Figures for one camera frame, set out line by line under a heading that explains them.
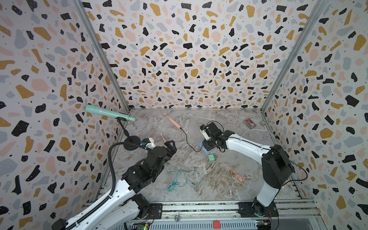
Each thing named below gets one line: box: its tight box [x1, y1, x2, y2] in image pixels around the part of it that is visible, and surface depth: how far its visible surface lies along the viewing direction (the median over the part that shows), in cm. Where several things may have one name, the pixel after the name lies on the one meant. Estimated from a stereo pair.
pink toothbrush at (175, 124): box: [163, 112, 182, 129], surface depth 112 cm
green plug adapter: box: [207, 153, 217, 162], surface depth 94 cm
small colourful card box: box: [243, 117, 257, 129], surface depth 115 cm
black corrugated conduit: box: [65, 141, 145, 230], surface depth 44 cm
